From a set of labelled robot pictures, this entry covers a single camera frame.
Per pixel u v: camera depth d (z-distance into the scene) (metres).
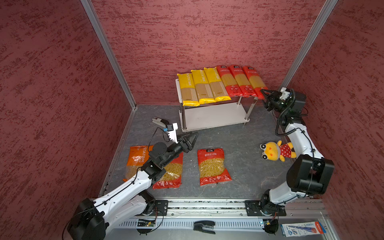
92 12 0.73
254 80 0.85
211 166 0.85
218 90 0.78
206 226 0.68
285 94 0.74
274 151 0.89
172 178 0.81
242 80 0.83
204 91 0.78
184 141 0.61
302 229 0.68
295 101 0.60
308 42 0.84
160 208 0.74
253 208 0.74
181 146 0.61
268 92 0.75
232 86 0.80
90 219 0.39
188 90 0.77
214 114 1.08
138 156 0.87
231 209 0.75
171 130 0.63
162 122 1.04
